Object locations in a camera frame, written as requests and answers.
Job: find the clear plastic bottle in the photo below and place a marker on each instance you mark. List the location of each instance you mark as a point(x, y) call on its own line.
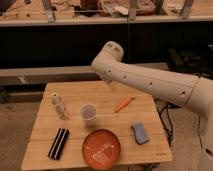
point(59, 106)

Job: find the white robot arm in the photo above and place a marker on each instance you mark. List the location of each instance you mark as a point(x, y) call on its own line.
point(184, 90)

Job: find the orange carrot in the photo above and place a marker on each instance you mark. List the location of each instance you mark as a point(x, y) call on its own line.
point(123, 104)

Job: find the wooden table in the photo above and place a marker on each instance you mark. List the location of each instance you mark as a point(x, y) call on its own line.
point(77, 94)

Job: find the blue grey sponge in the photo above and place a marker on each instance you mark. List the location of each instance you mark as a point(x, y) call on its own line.
point(139, 133)

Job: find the orange bowl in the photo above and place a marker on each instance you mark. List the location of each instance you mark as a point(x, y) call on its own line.
point(101, 149)

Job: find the black striped box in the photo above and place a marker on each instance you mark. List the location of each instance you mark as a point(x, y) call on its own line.
point(58, 144)

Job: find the wooden shelf with clutter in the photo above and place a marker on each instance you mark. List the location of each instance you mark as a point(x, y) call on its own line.
point(86, 12)

